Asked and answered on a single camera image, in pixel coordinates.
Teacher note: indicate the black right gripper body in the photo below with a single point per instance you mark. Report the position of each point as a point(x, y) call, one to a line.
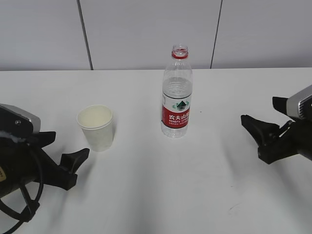
point(293, 138)

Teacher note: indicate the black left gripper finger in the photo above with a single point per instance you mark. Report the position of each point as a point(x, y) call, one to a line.
point(43, 139)
point(71, 162)

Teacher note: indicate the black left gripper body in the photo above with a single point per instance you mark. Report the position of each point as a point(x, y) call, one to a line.
point(23, 163)

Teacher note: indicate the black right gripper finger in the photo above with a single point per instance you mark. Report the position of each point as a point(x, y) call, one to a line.
point(262, 132)
point(281, 104)

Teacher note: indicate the white paper cup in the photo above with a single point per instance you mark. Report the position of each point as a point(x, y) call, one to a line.
point(96, 122)

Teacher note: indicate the clear water bottle red label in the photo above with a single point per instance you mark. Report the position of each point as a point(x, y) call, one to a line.
point(177, 87)

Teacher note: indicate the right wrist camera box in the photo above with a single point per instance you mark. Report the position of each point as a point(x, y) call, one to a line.
point(297, 105)

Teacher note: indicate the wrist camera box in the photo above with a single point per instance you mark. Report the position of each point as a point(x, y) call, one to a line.
point(18, 122)
point(297, 105)

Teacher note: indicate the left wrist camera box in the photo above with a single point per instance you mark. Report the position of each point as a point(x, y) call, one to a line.
point(18, 122)

